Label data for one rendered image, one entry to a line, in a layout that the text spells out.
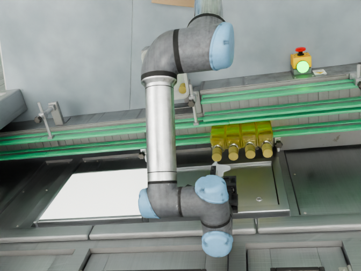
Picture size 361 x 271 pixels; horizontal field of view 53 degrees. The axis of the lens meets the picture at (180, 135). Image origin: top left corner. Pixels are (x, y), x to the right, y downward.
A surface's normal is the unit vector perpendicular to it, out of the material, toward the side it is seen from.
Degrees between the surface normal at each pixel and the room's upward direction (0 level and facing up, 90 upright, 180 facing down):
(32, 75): 0
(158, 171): 35
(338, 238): 90
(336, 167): 89
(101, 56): 0
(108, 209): 90
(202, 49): 9
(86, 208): 90
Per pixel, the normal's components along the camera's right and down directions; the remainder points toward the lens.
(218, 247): -0.13, 0.44
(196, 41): -0.20, -0.08
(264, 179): -0.16, -0.89
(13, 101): 0.98, -0.09
